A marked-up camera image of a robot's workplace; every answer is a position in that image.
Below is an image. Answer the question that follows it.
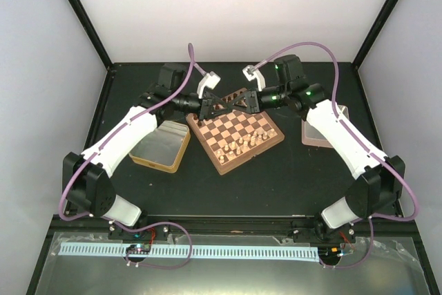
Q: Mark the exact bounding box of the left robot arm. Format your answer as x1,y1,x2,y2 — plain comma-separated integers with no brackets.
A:
58,62,220,239

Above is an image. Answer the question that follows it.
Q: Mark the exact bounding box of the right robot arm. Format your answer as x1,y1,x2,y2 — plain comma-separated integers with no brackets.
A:
228,55,405,242

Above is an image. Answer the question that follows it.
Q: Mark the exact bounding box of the dark chess pieces group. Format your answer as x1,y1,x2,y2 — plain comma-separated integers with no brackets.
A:
192,90,247,126

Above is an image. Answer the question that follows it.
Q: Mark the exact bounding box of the wooden chess board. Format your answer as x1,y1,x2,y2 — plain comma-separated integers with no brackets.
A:
186,87,286,177

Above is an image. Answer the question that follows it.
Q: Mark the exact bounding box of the small circuit board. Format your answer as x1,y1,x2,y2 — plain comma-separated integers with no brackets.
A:
126,243,151,255

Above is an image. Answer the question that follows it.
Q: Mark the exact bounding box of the gold metal tin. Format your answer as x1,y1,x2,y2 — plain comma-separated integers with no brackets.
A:
128,121,191,173

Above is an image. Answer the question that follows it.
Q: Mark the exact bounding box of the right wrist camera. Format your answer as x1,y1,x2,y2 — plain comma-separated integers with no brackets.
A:
242,65,266,91

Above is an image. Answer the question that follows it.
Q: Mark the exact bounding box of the black aluminium rail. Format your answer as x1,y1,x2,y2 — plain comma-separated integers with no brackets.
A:
51,213,419,240

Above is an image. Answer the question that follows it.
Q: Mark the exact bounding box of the left frame post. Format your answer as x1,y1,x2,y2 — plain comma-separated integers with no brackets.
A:
68,0,113,69

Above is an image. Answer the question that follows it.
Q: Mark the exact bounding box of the frame post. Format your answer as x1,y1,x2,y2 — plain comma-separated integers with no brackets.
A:
352,0,399,69
68,0,113,69

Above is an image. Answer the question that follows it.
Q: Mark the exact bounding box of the light blue cable duct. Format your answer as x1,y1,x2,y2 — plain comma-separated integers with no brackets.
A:
58,242,319,263

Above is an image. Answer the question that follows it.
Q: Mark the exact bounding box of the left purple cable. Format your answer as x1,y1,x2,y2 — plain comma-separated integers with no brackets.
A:
59,42,211,270

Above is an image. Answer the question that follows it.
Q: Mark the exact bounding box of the right frame post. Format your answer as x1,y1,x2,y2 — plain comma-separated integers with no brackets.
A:
352,0,399,69

